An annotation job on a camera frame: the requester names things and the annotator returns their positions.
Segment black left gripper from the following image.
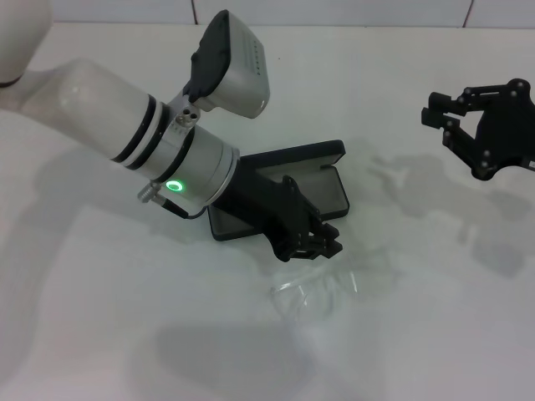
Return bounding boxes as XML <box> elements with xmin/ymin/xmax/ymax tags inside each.
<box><xmin>212</xmin><ymin>165</ymin><xmax>344</xmax><ymax>263</ymax></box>

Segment black glasses case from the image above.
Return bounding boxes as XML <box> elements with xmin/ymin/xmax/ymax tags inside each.
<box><xmin>206</xmin><ymin>139</ymin><xmax>351</xmax><ymax>242</ymax></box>

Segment silver left camera bracket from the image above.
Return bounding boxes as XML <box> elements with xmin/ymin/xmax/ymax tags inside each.
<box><xmin>169</xmin><ymin>94</ymin><xmax>201</xmax><ymax>135</ymax></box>

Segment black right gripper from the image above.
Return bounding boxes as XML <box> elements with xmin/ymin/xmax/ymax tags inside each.
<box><xmin>421</xmin><ymin>78</ymin><xmax>535</xmax><ymax>181</ymax></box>

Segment clear white frame glasses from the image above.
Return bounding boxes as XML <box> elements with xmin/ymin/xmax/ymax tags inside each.
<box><xmin>269</xmin><ymin>266</ymin><xmax>360</xmax><ymax>321</ymax></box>

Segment left gripper signal cable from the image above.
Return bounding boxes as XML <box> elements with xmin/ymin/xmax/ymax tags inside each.
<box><xmin>136</xmin><ymin>181</ymin><xmax>206</xmax><ymax>221</ymax></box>

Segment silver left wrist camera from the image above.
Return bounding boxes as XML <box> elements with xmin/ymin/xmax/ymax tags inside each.
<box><xmin>183</xmin><ymin>8</ymin><xmax>272</xmax><ymax>120</ymax></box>

